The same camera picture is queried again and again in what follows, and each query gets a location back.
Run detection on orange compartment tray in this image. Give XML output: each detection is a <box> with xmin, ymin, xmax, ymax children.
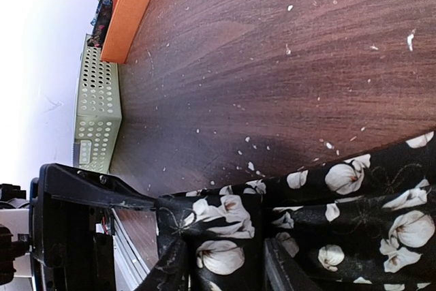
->
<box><xmin>101</xmin><ymin>0</ymin><xmax>150</xmax><ymax>63</ymax></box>

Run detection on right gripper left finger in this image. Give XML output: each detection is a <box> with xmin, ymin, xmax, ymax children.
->
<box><xmin>135</xmin><ymin>239</ymin><xmax>189</xmax><ymax>291</ymax></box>

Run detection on black white floral tie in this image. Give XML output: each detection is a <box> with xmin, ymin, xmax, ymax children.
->
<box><xmin>157</xmin><ymin>132</ymin><xmax>435</xmax><ymax>290</ymax></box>

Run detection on front aluminium rail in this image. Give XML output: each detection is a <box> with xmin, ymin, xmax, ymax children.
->
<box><xmin>110</xmin><ymin>209</ymin><xmax>150</xmax><ymax>290</ymax></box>

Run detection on pale green perforated basket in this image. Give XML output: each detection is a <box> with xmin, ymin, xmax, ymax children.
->
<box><xmin>72</xmin><ymin>44</ymin><xmax>122</xmax><ymax>173</ymax></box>

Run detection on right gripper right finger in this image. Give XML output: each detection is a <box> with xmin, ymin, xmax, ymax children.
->
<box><xmin>264</xmin><ymin>239</ymin><xmax>322</xmax><ymax>291</ymax></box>

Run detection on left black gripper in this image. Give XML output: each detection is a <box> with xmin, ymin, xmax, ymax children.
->
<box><xmin>29</xmin><ymin>164</ymin><xmax>156</xmax><ymax>290</ymax></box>

